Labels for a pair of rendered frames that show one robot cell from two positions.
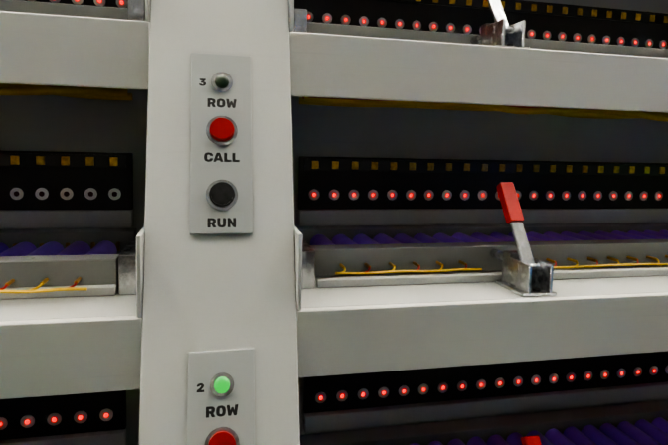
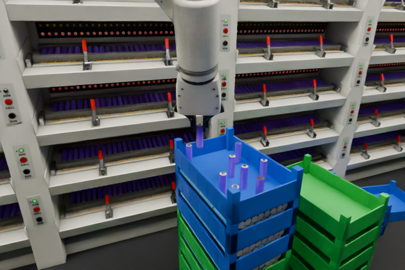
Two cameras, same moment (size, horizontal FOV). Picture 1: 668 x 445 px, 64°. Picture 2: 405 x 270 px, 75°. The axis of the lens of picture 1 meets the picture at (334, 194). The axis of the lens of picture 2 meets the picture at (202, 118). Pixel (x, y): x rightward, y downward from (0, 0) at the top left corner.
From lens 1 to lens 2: 71 cm
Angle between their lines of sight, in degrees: 31
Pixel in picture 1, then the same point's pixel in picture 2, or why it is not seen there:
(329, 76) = (35, 84)
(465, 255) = (87, 113)
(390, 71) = (52, 81)
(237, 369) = (23, 147)
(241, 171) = (15, 109)
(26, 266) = not seen: outside the picture
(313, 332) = (40, 138)
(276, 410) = (34, 153)
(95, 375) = not seen: outside the picture
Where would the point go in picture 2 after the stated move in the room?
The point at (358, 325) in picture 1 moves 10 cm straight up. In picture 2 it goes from (50, 137) to (44, 107)
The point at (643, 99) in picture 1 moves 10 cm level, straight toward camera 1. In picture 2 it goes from (126, 79) to (105, 85)
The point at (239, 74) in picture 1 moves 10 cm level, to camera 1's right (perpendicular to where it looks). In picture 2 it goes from (9, 88) to (46, 87)
